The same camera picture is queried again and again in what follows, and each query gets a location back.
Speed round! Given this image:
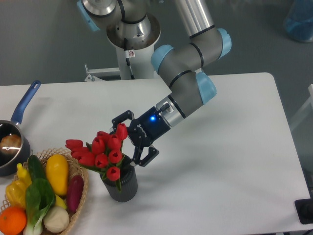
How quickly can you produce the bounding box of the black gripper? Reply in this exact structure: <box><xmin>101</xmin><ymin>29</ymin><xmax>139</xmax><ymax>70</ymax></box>
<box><xmin>111</xmin><ymin>107</ymin><xmax>170</xmax><ymax>167</ymax></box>

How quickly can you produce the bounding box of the red tulip bouquet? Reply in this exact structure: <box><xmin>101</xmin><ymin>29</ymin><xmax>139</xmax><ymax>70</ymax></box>
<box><xmin>65</xmin><ymin>123</ymin><xmax>129</xmax><ymax>192</ymax></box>

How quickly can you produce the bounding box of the dark grey ribbed vase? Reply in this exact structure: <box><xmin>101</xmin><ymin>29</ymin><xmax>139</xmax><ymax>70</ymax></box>
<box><xmin>103</xmin><ymin>155</ymin><xmax>138</xmax><ymax>202</ymax></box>

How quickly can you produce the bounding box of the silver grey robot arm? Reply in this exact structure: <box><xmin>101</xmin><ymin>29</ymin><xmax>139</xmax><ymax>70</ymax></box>
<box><xmin>77</xmin><ymin>0</ymin><xmax>232</xmax><ymax>166</ymax></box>

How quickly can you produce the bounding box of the purple eggplant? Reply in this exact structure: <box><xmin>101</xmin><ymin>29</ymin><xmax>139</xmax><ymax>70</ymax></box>
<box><xmin>67</xmin><ymin>175</ymin><xmax>84</xmax><ymax>212</ymax></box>

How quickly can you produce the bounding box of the yellow squash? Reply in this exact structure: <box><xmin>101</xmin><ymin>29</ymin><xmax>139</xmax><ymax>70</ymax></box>
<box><xmin>46</xmin><ymin>154</ymin><xmax>69</xmax><ymax>196</ymax></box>

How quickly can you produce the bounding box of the small yellow fruit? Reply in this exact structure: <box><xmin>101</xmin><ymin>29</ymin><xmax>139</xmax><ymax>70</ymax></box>
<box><xmin>55</xmin><ymin>195</ymin><xmax>67</xmax><ymax>210</ymax></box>

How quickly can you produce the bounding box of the green bok choy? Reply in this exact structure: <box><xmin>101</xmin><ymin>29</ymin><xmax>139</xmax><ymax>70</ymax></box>
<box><xmin>22</xmin><ymin>178</ymin><xmax>57</xmax><ymax>235</ymax></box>

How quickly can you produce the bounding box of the beige round mushroom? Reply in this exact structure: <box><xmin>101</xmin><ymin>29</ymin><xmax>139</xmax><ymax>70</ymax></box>
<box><xmin>44</xmin><ymin>206</ymin><xmax>69</xmax><ymax>233</ymax></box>

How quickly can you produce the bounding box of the brown bread bun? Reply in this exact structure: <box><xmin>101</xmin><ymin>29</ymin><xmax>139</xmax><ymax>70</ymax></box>
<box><xmin>0</xmin><ymin>134</ymin><xmax>22</xmax><ymax>155</ymax></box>

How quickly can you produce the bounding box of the yellow bell pepper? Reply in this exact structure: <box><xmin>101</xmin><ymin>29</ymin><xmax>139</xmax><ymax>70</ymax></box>
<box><xmin>5</xmin><ymin>180</ymin><xmax>26</xmax><ymax>209</ymax></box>

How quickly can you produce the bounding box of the orange fruit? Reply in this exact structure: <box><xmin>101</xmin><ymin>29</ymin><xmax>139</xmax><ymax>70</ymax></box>
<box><xmin>0</xmin><ymin>207</ymin><xmax>27</xmax><ymax>235</ymax></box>

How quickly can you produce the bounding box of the black device at edge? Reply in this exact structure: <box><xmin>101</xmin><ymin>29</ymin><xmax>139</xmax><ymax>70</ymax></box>
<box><xmin>294</xmin><ymin>199</ymin><xmax>313</xmax><ymax>224</ymax></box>

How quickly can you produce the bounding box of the blue translucent container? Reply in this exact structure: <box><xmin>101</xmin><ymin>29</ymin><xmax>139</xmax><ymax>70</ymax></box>
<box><xmin>284</xmin><ymin>0</ymin><xmax>313</xmax><ymax>43</ymax></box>

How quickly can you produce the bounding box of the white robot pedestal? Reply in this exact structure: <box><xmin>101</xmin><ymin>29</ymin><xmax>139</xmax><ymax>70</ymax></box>
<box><xmin>85</xmin><ymin>13</ymin><xmax>161</xmax><ymax>81</ymax></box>

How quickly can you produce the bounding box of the black cable on pedestal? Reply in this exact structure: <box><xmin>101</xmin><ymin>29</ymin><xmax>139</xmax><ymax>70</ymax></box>
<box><xmin>123</xmin><ymin>38</ymin><xmax>135</xmax><ymax>80</ymax></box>

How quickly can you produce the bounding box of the blue handled saucepan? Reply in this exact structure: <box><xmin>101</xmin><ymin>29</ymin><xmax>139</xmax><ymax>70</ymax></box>
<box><xmin>0</xmin><ymin>80</ymin><xmax>41</xmax><ymax>177</ymax></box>

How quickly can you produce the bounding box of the white frame at right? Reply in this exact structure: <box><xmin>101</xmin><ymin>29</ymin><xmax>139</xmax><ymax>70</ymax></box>
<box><xmin>289</xmin><ymin>84</ymin><xmax>313</xmax><ymax>132</ymax></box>

